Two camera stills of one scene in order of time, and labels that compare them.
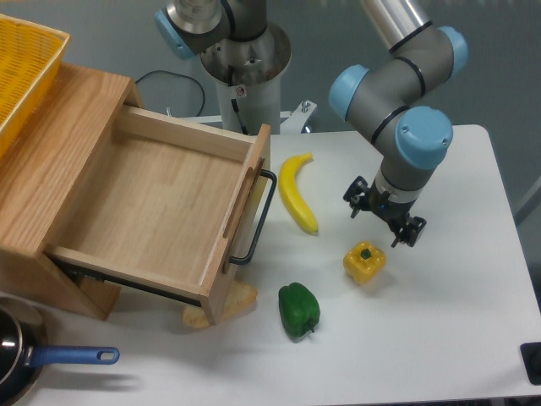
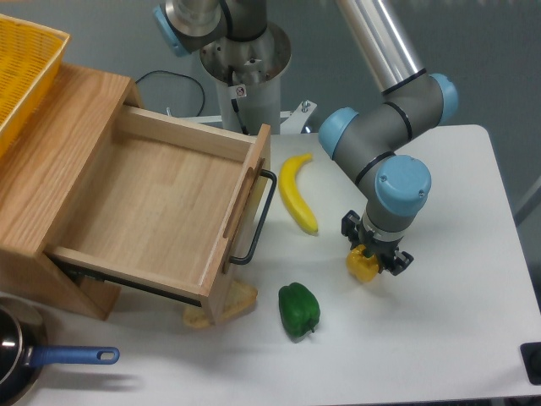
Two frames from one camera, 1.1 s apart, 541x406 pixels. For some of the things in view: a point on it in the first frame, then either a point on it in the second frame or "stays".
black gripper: [394, 213] → [383, 250]
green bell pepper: [299, 309] stays
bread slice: [240, 296] stays
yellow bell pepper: [363, 261] stays
